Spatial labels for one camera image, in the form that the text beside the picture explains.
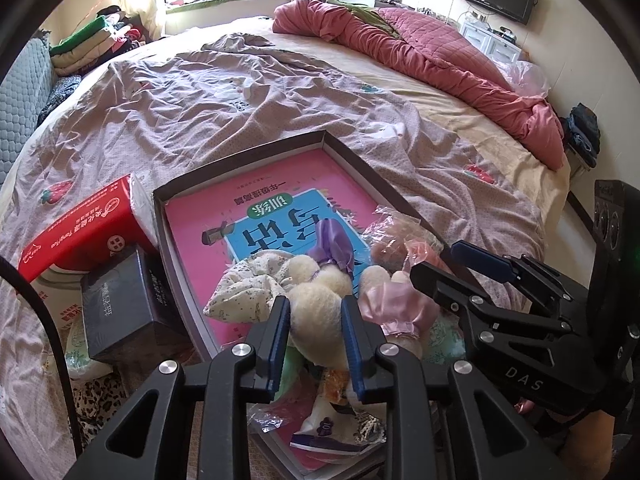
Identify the pink item in plastic bag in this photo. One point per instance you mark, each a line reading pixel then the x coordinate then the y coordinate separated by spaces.
pixel 425 255

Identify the orange item in plastic bag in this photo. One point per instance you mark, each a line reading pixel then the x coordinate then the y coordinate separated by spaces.
pixel 395 240

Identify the pink quilt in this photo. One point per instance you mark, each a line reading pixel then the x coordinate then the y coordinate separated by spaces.
pixel 425 60

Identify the cream plush bear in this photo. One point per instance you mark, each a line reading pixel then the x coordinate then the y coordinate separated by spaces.
pixel 315 305

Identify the beige bed sheet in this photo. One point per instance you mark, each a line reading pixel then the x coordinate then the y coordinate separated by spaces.
pixel 440 115

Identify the dark blue clothes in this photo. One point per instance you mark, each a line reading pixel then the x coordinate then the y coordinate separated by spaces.
pixel 582 130

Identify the pink book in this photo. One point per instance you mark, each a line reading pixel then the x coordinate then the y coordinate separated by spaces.
pixel 210 210

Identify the person's right forearm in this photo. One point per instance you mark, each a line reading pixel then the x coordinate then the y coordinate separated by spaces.
pixel 590 445

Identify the grey shallow box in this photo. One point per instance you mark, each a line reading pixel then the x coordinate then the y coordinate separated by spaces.
pixel 225 162

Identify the red tissue box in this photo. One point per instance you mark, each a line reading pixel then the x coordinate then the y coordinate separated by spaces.
pixel 90 230

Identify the mauve printed bedsheet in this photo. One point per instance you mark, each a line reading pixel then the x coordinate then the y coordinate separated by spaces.
pixel 200 100

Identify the clear plastic bag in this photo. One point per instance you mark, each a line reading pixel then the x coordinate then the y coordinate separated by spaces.
pixel 530 77

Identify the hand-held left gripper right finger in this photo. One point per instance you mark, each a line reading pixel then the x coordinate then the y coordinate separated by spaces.
pixel 352 355

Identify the green tissue pack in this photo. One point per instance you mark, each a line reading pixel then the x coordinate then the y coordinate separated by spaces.
pixel 442 340
pixel 80 355

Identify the pink satin scrunchie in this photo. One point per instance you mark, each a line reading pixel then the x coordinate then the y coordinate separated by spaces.
pixel 395 305

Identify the green window seat cushion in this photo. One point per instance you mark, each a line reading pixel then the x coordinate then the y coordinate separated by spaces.
pixel 200 6

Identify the dark patterned cloth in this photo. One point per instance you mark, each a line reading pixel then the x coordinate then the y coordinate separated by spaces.
pixel 60 92

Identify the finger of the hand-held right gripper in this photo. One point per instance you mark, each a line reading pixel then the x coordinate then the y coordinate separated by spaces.
pixel 480 259
pixel 440 287

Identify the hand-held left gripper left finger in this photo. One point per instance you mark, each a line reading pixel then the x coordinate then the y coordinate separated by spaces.
pixel 272 350

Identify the pile of folded clothes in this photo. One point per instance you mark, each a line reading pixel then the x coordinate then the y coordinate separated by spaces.
pixel 85 45

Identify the white cabinet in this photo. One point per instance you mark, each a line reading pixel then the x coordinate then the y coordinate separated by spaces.
pixel 492 42

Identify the floral cloth scrunchie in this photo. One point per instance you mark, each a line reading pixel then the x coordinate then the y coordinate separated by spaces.
pixel 245 285

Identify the purple satin scrunchie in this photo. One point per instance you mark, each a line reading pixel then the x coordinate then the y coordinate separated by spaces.
pixel 335 245

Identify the grey quilted headboard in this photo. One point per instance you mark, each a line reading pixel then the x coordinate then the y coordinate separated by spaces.
pixel 20 100

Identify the white snack packet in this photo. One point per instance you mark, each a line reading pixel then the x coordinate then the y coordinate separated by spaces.
pixel 325 425

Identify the green cloth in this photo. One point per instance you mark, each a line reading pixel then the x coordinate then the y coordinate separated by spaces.
pixel 372 17

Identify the leopard print cloth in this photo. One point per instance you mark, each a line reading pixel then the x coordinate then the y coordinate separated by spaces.
pixel 95 405

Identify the dark blue box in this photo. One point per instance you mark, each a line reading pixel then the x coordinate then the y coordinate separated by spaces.
pixel 125 300

